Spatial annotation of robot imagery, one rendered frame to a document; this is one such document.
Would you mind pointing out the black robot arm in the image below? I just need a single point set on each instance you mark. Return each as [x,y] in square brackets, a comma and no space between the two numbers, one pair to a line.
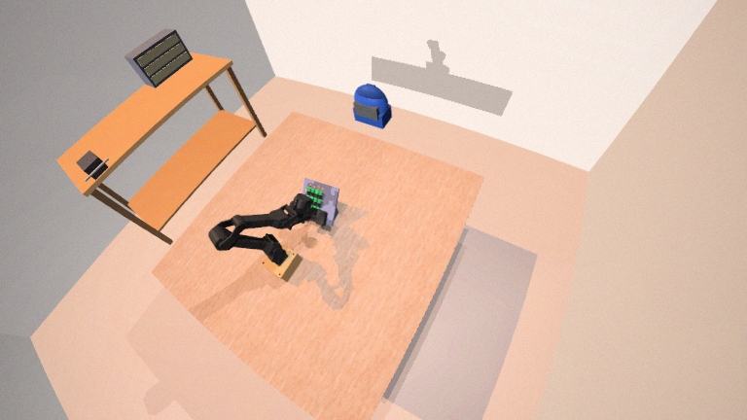
[223,239]

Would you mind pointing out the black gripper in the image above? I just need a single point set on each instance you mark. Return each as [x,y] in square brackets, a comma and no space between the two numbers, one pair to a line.
[320,217]

